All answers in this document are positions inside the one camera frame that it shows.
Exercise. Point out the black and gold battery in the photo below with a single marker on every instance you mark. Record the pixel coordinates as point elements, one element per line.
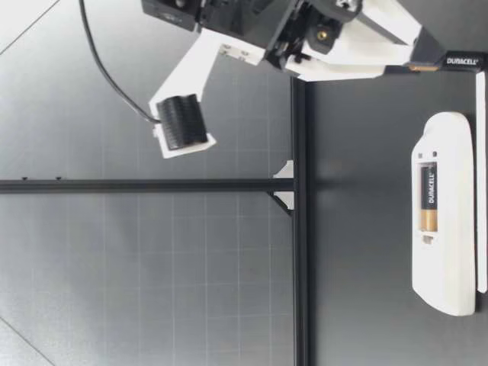
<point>461,61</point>
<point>429,190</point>

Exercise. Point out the black frame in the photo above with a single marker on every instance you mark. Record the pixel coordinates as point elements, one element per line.
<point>304,267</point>

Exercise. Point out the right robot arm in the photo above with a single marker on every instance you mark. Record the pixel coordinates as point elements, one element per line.
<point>167,11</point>

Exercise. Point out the white remote control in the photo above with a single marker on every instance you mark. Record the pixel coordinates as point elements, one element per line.
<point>446,267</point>

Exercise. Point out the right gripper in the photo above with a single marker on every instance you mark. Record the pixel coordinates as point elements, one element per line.
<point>286,26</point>

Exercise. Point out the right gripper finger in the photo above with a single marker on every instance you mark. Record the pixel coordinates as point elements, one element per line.
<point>427,45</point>

